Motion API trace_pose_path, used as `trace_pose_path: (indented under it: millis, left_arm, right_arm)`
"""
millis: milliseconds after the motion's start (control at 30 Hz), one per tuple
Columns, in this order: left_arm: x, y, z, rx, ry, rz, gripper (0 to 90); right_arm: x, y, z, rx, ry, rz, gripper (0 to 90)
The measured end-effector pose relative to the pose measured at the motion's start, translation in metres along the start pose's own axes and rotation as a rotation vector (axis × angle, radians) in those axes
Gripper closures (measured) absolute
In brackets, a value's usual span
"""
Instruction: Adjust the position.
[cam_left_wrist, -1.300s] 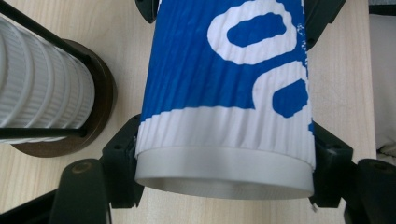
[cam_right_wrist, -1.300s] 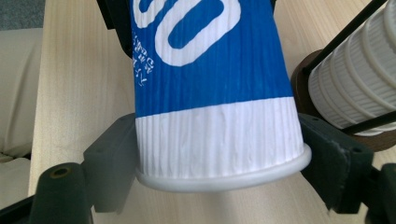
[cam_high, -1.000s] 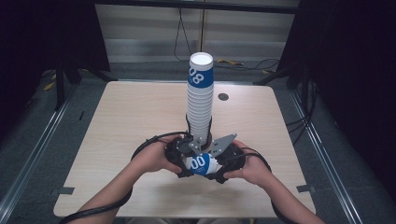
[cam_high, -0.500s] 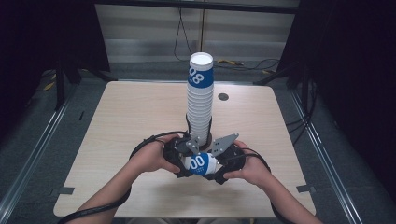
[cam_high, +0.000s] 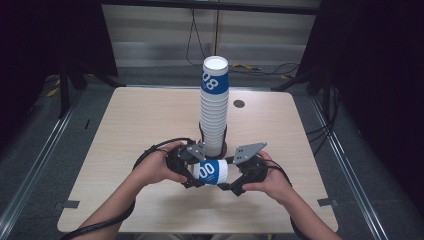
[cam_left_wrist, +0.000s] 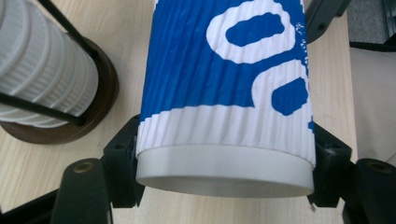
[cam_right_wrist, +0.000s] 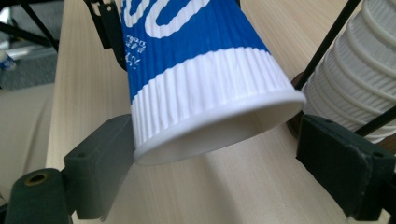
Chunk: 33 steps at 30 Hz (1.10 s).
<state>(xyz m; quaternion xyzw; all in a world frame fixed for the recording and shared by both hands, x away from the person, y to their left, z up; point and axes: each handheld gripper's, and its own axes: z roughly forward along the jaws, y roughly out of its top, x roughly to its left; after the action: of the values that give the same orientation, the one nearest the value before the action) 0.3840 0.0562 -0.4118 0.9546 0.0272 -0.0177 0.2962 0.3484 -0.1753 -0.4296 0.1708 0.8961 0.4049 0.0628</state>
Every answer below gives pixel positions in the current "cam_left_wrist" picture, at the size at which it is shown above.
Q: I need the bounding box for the blue and white paper cup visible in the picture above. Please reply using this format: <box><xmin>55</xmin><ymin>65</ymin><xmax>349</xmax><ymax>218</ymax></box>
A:
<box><xmin>135</xmin><ymin>0</ymin><xmax>317</xmax><ymax>170</ymax></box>

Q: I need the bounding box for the stack of white lids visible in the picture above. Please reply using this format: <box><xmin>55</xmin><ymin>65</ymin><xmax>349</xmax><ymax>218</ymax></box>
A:
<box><xmin>0</xmin><ymin>0</ymin><xmax>100</xmax><ymax>130</ymax></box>

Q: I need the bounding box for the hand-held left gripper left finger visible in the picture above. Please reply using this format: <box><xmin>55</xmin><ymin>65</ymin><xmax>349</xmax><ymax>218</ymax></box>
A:
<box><xmin>102</xmin><ymin>114</ymin><xmax>146</xmax><ymax>209</ymax></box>

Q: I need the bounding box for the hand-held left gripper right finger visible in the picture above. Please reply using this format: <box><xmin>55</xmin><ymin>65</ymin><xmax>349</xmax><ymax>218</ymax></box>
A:
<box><xmin>306</xmin><ymin>121</ymin><xmax>358</xmax><ymax>209</ymax></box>

